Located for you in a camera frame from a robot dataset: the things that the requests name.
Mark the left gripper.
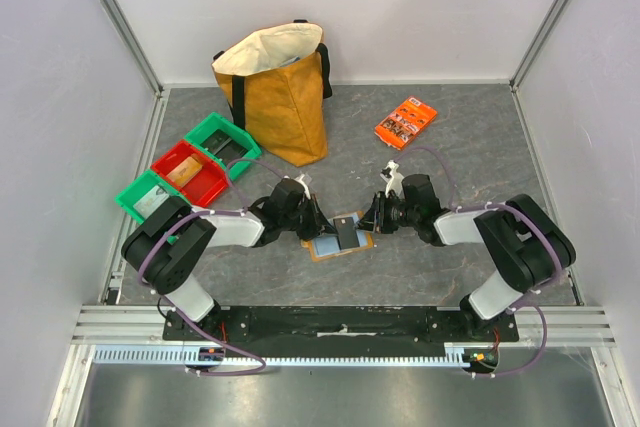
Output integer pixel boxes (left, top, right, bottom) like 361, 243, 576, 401
280, 194, 337, 241

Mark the yellow leather card holder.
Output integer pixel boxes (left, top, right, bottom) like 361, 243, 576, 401
300, 230, 374, 262

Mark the black card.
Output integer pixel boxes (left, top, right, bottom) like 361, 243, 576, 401
202, 129, 248, 166
334, 217, 360, 250

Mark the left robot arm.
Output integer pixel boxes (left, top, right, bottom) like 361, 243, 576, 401
121, 177, 336, 340

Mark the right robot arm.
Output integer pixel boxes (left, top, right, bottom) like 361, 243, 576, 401
356, 174, 576, 341

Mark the black card in bin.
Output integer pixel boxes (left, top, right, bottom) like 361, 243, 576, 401
202, 129, 248, 166

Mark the tan card in bin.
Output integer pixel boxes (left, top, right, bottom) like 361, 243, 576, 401
166, 156, 202, 187

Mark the grey card in bin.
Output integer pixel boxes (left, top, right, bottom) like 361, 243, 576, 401
134, 185, 170, 218

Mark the orange screw box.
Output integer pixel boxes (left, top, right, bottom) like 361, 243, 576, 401
374, 96, 438, 151

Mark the red bin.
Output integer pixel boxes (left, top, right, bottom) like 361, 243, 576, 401
151, 140, 229, 207

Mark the green bin far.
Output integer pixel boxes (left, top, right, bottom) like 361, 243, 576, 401
185, 112, 262, 181

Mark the green bin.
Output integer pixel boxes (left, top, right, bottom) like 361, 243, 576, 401
114, 170, 185, 224
185, 112, 262, 181

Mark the brown paper tote bag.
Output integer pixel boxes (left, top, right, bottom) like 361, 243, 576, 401
211, 20, 333, 167

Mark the green bin near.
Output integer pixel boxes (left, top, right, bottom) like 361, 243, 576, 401
114, 170, 185, 224

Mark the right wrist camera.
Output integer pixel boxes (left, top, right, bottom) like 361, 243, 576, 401
380, 160, 404, 197

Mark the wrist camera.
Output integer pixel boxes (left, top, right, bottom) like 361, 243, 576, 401
380, 160, 404, 197
295, 174, 311, 187

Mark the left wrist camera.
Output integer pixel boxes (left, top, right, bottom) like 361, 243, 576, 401
295, 174, 311, 187

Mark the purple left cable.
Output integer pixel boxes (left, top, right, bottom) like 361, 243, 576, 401
137, 159, 301, 377

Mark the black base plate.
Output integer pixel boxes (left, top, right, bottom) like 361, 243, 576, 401
162, 304, 519, 346

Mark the slotted cable duct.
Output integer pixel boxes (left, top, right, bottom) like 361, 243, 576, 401
93, 345, 470, 368

